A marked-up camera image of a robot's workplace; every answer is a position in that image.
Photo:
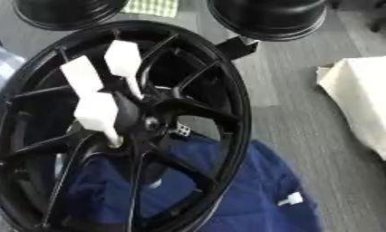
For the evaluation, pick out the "black spoked wheel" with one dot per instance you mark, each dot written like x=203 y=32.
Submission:
x=201 y=108

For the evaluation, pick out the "green white checked cloth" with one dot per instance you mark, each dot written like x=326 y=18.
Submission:
x=151 y=6

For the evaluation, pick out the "black wheel stand bracket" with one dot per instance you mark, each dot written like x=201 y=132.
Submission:
x=234 y=46

